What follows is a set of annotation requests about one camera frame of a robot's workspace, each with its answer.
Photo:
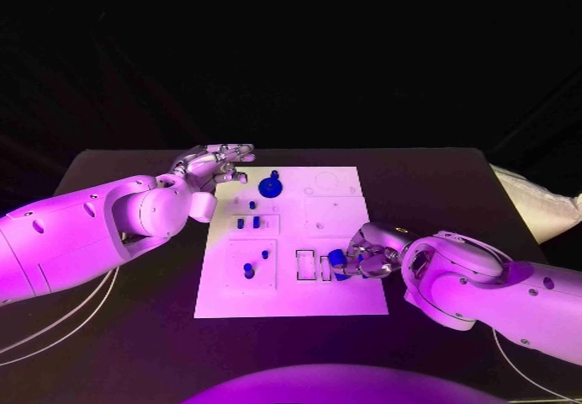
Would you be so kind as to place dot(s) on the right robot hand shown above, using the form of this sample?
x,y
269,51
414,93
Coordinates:
x,y
387,236

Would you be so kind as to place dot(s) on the blue gear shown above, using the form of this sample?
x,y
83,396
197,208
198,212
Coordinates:
x,y
270,187

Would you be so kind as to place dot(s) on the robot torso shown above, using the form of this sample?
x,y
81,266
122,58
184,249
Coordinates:
x,y
341,386

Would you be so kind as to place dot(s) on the blue block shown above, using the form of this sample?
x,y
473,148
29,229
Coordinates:
x,y
338,257

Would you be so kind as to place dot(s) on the white task board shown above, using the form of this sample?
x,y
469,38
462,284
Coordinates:
x,y
292,296

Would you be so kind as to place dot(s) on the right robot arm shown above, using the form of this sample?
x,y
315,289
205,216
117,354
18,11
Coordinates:
x,y
501,299

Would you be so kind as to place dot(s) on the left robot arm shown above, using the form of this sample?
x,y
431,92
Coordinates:
x,y
68,240

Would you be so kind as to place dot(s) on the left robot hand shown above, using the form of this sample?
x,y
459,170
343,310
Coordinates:
x,y
205,164

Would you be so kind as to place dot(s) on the white padded cloth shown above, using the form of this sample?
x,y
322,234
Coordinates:
x,y
541,208

